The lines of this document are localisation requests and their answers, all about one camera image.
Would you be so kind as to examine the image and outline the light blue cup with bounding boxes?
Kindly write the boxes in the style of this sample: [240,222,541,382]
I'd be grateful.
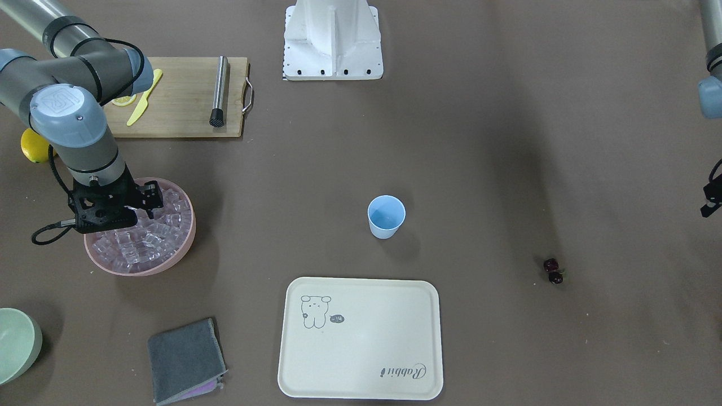
[367,195,407,240]

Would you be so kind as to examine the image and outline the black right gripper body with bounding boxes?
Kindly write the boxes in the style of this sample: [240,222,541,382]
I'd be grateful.
[85,179,146,209]

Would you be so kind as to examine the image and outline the pink bowl of ice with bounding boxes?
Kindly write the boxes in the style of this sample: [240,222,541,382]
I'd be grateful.
[83,178,197,276]

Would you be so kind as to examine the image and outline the cream rabbit tray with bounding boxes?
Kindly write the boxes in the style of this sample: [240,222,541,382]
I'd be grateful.
[278,277,444,401]

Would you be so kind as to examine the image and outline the wooden cutting board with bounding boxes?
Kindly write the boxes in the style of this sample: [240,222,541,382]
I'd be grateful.
[104,57,252,138]

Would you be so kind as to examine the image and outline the yellow plastic knife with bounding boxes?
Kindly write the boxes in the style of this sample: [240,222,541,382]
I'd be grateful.
[126,69,164,127]

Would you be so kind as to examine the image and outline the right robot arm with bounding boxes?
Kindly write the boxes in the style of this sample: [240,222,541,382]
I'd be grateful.
[2,1,162,223]

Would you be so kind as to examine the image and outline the steel muddler black tip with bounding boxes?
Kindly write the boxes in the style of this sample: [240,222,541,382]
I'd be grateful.
[209,55,229,128]

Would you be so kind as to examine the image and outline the grey folded cloth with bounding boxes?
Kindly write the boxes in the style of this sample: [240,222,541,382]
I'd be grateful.
[147,317,227,405]

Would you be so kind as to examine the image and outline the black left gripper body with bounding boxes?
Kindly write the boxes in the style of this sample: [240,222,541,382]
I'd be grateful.
[701,169,721,218]

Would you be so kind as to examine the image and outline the yellow lemon outer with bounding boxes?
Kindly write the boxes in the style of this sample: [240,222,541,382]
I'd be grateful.
[20,127,51,164]

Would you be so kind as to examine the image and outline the dark red cherries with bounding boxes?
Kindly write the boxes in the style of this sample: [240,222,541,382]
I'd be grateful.
[543,258,564,284]

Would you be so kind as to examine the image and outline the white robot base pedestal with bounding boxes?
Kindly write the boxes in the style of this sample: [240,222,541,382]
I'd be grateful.
[282,1,384,81]

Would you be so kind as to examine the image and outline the light green bowl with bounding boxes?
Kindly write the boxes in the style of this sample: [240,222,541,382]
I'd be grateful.
[1,308,43,385]

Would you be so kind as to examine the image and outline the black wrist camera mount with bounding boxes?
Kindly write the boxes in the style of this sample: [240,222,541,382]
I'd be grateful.
[69,182,138,234]

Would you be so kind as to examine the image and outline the lower lemon slice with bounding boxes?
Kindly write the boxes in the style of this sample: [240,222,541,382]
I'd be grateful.
[111,95,137,107]

